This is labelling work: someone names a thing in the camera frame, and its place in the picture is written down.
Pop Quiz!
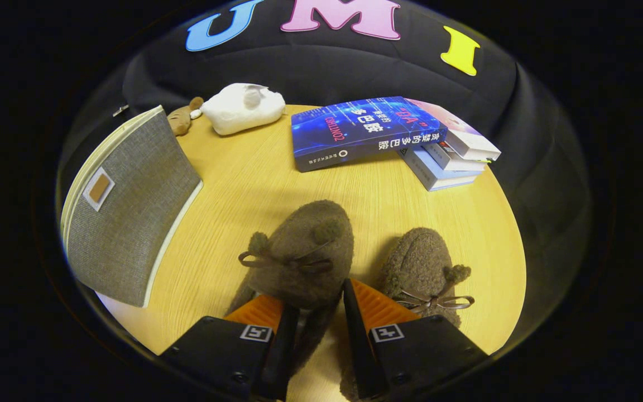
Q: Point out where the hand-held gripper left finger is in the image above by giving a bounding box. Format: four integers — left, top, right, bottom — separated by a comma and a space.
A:
160, 294, 300, 401

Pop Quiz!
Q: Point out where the dark blue book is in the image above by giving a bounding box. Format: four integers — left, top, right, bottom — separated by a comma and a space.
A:
291, 96, 449, 173

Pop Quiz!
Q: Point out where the brown striped plush toy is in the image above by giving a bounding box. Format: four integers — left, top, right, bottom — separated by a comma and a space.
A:
166, 97, 205, 137

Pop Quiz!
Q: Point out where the white plush toy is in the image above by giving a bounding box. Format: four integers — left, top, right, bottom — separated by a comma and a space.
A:
200, 83, 287, 136

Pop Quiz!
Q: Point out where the light blue book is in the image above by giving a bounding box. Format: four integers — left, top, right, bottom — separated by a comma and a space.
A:
399, 146, 484, 192

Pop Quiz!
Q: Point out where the pink cover book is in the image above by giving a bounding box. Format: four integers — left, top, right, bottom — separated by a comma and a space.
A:
405, 98, 502, 161

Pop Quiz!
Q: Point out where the white book red spine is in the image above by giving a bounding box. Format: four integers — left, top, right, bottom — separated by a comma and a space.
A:
423, 140, 492, 172

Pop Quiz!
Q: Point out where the brown fuzzy shoe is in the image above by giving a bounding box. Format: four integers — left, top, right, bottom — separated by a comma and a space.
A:
225, 199, 356, 380
339, 227, 476, 401

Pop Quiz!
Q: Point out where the grey fabric storage box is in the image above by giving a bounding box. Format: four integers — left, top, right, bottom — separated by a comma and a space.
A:
60, 105, 205, 309

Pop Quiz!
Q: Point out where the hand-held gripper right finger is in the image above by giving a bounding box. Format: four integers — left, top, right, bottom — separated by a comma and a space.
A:
343, 278, 490, 400

